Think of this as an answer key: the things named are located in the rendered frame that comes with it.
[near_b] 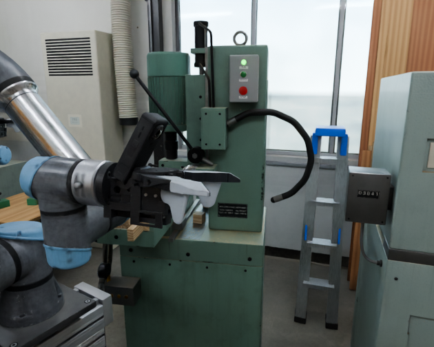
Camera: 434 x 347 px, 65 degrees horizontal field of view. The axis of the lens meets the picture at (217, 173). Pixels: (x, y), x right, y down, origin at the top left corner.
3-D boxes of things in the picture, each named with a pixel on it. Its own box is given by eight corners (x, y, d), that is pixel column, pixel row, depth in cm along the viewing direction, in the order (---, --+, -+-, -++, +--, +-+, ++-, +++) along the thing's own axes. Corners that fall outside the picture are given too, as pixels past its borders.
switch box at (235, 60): (231, 101, 128) (231, 56, 124) (257, 101, 127) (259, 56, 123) (229, 102, 122) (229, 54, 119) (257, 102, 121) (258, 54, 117)
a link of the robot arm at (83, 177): (101, 158, 60) (67, 160, 52) (124, 159, 58) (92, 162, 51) (101, 200, 61) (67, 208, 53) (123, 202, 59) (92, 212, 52)
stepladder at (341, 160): (295, 310, 221) (308, 124, 205) (336, 317, 213) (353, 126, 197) (293, 323, 205) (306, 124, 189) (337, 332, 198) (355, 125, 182)
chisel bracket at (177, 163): (163, 175, 155) (162, 157, 153) (194, 177, 153) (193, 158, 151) (158, 180, 148) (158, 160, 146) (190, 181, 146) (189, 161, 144)
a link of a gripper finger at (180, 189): (209, 231, 43) (173, 215, 50) (211, 184, 42) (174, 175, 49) (187, 234, 41) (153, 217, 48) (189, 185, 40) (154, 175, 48)
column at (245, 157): (217, 211, 164) (217, 51, 146) (264, 213, 160) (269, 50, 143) (208, 229, 142) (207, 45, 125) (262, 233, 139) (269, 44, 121)
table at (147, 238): (137, 192, 180) (136, 181, 178) (193, 195, 175) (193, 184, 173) (71, 242, 121) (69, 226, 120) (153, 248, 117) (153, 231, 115)
